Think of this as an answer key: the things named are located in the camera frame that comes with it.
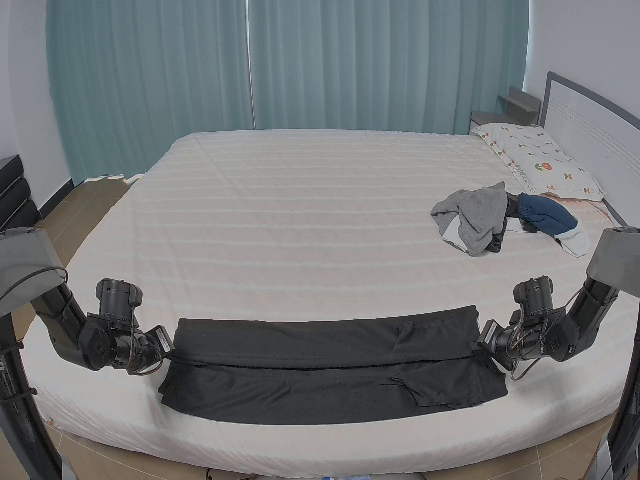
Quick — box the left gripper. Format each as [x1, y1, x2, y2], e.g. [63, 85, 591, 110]
[128, 323, 175, 373]

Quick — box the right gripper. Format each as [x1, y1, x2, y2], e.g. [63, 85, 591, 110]
[477, 319, 517, 372]

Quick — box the black T-shirt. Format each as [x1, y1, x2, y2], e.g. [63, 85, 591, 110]
[157, 305, 509, 426]

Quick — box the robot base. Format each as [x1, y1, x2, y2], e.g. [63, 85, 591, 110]
[300, 473, 401, 480]

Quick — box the bed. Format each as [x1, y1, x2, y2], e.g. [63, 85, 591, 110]
[22, 70, 640, 476]

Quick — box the white knit garment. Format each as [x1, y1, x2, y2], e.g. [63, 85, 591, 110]
[552, 225, 592, 258]

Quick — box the grey garment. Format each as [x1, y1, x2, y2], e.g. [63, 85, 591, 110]
[431, 180, 510, 257]

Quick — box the dark blue garment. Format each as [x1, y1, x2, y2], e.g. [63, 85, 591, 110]
[517, 193, 580, 237]

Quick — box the black garment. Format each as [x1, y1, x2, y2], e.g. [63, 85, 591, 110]
[490, 192, 524, 255]

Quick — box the white printed pillow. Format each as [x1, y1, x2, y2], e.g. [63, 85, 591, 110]
[470, 122, 607, 203]

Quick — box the black chest of drawers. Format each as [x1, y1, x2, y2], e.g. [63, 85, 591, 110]
[0, 154, 42, 234]

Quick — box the grey bedside table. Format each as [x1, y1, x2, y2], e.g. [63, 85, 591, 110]
[470, 85, 542, 128]

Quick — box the blue-green curtain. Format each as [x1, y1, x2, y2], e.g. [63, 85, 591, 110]
[46, 0, 256, 185]
[248, 0, 531, 135]

